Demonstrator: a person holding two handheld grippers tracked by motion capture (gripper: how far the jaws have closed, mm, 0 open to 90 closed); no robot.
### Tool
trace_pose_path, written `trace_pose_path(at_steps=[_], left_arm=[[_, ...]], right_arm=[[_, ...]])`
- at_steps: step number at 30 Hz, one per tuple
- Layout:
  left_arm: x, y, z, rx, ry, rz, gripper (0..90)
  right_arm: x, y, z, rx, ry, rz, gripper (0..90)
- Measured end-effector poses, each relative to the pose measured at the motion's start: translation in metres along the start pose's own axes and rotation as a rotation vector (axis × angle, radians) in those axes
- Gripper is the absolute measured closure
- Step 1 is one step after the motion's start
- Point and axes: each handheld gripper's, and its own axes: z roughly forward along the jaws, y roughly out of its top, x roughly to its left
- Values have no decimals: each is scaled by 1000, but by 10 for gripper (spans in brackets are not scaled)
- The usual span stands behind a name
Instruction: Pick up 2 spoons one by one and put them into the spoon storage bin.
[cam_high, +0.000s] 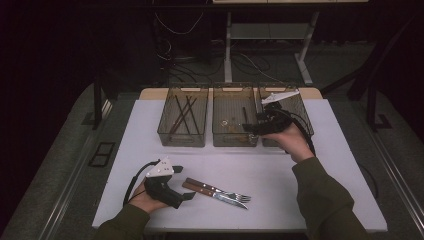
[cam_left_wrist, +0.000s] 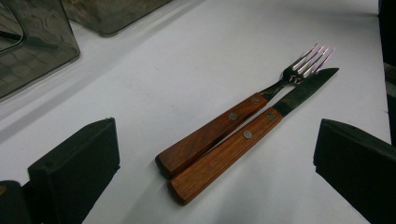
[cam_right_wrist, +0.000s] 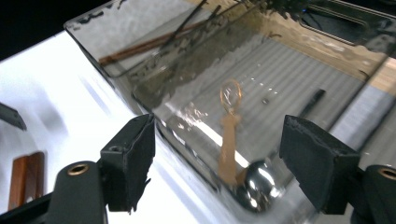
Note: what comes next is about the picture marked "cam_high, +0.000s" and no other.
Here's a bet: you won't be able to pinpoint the white floor cable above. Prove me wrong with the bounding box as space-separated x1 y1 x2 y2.
239 53 285 84

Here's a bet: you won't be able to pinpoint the black floor cable bundle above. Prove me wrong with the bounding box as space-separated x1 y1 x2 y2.
164 54 225 84

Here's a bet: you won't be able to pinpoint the transparent grey plastic bin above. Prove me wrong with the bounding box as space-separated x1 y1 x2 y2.
211 82 261 148
156 83 210 149

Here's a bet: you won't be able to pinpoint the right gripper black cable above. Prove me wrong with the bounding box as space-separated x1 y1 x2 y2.
279 108 317 157

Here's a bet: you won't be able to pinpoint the wire basket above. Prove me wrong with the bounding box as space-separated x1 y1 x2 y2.
255 83 315 149

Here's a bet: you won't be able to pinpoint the wooden-handled forks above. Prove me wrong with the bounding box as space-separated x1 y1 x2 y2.
181 182 250 211

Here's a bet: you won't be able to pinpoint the white hanging cable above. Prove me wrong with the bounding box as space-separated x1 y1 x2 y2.
154 11 205 36

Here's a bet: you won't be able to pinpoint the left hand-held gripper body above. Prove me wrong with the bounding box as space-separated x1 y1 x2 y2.
143 157 184 209

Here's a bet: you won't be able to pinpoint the black metal stand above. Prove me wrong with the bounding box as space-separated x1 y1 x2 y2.
81 74 112 131
365 84 394 133

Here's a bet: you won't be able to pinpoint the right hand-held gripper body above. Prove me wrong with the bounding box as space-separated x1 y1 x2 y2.
259 90 300 136

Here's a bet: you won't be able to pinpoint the person's left hand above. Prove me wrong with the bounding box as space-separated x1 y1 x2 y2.
128 181 168 214

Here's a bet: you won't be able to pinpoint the person's right hand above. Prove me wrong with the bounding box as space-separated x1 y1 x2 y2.
263 123 316 164

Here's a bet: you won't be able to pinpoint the metal floor rail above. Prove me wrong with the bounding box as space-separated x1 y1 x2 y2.
362 129 424 231
37 99 113 240

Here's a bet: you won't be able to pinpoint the white desk with metal legs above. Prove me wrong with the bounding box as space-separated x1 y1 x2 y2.
212 0 370 87

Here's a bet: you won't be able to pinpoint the light wooden board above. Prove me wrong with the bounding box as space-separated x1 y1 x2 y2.
138 87 324 101

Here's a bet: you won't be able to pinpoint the wooden-handled fork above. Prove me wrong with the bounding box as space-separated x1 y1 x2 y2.
184 177 252 204

